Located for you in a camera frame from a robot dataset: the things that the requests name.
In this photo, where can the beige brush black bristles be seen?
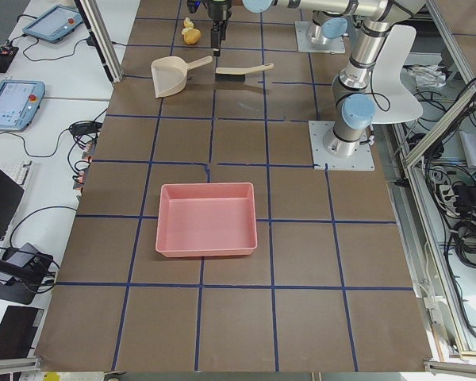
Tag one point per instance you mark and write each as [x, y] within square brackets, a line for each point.
[238, 74]

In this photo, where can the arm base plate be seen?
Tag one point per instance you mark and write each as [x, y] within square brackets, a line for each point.
[331, 154]
[304, 45]

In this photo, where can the pink plastic bin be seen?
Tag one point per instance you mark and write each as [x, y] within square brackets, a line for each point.
[206, 219]

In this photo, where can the beige plastic dustpan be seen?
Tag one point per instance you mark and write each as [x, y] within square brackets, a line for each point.
[169, 74]

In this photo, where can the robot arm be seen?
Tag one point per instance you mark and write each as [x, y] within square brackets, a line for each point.
[325, 28]
[355, 110]

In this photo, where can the white keyboard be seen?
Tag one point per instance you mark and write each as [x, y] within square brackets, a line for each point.
[19, 171]

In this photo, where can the aluminium frame post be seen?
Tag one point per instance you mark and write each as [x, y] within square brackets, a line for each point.
[98, 33]

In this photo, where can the upper blue teach pendant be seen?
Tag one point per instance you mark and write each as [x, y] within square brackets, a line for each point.
[53, 25]

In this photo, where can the orange crumpled paper ball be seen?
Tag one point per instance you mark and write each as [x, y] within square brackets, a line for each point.
[192, 36]

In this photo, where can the lower blue teach pendant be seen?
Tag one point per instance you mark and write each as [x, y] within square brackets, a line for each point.
[19, 102]

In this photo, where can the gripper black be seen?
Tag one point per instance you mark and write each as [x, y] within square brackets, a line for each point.
[219, 10]

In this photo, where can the white plastic chair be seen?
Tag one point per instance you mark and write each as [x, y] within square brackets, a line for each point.
[397, 103]

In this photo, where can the blue teach pendant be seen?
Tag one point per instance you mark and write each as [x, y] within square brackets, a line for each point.
[19, 102]
[53, 25]

